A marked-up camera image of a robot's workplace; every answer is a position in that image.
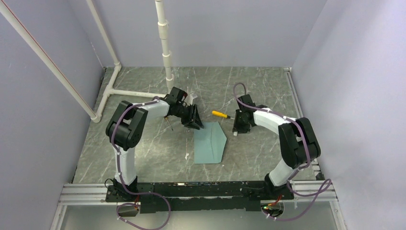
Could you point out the light blue envelope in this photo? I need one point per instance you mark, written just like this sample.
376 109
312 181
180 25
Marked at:
209 143

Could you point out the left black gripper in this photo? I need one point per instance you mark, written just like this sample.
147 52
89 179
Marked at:
197 119

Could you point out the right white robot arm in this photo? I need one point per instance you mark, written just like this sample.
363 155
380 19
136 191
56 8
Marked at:
298 143

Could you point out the aluminium extrusion frame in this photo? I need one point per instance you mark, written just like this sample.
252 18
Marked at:
304 191

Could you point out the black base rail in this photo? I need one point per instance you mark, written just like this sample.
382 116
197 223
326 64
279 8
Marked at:
196 196

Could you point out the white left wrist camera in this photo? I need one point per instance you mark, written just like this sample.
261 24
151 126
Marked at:
191 98

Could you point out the yellow handled screwdriver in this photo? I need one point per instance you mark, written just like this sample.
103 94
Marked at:
222 115

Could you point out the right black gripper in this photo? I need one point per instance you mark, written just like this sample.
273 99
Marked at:
236 126

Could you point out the black handled small screwdriver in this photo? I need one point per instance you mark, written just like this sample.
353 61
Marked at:
166 118

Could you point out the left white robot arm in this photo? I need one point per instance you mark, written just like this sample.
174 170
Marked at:
126 127

